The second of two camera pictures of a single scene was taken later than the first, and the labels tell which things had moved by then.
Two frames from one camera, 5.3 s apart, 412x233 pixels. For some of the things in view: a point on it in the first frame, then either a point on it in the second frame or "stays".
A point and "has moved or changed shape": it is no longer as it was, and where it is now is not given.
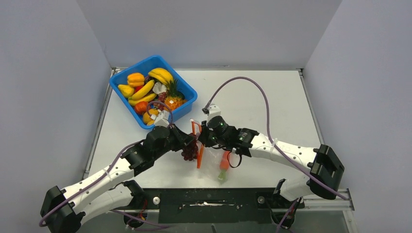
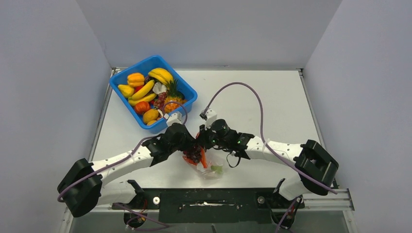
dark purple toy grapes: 190,152 has moved or changed shape
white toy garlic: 159,88 stays
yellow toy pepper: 127,91 stays
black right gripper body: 210,138 stays
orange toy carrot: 224,165 → 202,158
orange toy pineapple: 175,99 stays
